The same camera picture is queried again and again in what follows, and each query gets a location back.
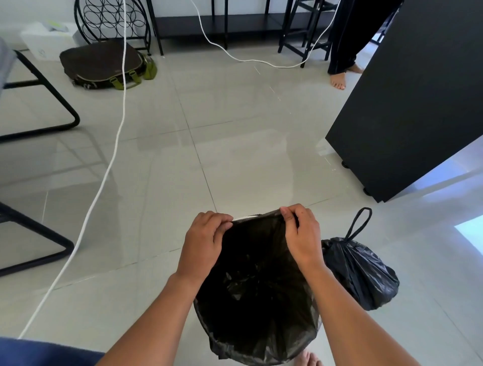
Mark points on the black console table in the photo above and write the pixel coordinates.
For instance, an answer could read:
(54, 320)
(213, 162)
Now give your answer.
(211, 24)

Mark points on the person's right hand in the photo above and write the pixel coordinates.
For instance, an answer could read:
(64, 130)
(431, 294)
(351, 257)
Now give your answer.
(303, 241)

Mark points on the black metal chair frame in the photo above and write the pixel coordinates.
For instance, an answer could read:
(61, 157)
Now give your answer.
(62, 105)
(56, 235)

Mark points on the black metal wine rack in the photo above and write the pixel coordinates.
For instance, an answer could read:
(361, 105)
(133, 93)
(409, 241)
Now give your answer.
(113, 19)

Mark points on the black cabinet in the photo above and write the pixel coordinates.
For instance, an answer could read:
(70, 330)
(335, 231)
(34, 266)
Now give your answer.
(407, 98)

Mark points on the person's bare foot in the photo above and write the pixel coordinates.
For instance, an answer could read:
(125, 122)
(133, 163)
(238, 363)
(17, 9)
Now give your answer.
(308, 360)

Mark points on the tied black garbage bag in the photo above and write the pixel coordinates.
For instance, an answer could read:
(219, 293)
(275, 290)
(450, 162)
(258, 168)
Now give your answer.
(358, 271)

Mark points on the person's right forearm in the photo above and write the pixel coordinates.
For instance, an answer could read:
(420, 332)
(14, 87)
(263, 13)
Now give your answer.
(351, 320)

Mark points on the person's left thumb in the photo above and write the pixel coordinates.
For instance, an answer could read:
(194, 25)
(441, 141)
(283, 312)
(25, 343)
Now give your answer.
(222, 232)

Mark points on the person's left hand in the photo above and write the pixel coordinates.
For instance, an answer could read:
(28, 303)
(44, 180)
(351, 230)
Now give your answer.
(198, 249)

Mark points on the black bin liner bag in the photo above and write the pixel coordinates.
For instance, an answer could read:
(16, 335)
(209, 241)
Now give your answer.
(256, 286)

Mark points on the person's right thumb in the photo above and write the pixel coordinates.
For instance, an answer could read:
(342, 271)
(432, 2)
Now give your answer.
(287, 220)

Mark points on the black wooden stool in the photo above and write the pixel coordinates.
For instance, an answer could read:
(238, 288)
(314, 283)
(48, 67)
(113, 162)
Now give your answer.
(302, 28)

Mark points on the white box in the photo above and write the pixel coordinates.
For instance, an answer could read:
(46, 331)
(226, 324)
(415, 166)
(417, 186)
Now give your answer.
(43, 39)

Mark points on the person's blue clothing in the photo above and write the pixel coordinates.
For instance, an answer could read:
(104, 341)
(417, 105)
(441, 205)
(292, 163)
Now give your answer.
(41, 352)

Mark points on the person's left forearm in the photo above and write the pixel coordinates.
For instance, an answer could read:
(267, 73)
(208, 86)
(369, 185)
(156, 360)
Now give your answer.
(151, 324)

